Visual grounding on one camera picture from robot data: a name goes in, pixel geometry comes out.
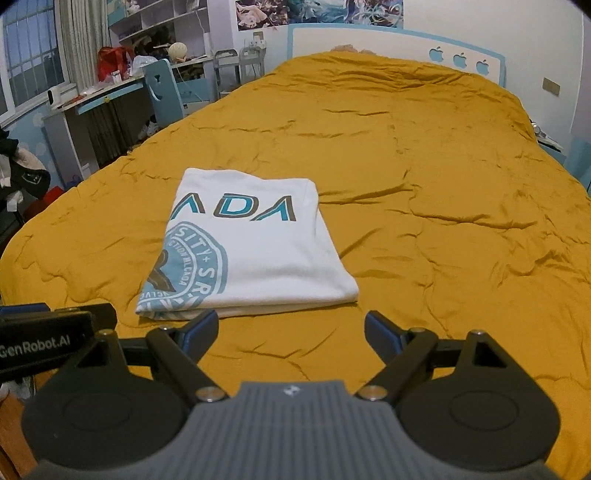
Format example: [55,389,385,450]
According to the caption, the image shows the grey metal rack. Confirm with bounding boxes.
[212,45,266,100]

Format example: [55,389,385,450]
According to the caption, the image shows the teal desk chair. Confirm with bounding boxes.
[143,59,184,129]

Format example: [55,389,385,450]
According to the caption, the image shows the beige curtain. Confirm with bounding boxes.
[55,0,110,91]

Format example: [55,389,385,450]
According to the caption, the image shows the window with blue panes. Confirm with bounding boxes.
[1,0,66,108]

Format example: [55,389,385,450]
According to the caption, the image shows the white blue headboard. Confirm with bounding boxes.
[287,23,506,87]

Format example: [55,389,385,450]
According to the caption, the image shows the teal bedside table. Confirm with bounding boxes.
[531,121,590,193]

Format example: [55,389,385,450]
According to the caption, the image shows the beige wall switch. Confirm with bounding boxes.
[542,77,561,97]

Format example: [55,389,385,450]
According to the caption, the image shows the mustard yellow bed quilt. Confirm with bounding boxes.
[1,52,590,479]

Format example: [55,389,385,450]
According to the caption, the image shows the anime wall posters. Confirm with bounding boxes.
[235,0,404,30]

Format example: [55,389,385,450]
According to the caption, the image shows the cream round ball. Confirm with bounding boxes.
[167,42,188,63]

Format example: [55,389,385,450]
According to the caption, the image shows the pile of dark clothes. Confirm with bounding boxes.
[1,129,51,225]

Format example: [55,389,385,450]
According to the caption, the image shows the lilac wall shelf unit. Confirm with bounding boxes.
[106,0,235,57]

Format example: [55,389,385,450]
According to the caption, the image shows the small white camera device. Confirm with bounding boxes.
[47,86,64,110]

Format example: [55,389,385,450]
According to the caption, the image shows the red bag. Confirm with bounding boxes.
[97,46,134,82]

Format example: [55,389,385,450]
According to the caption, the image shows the white t-shirt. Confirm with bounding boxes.
[135,168,359,321]

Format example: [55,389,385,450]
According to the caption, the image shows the white blue desk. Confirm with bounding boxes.
[43,56,213,186]

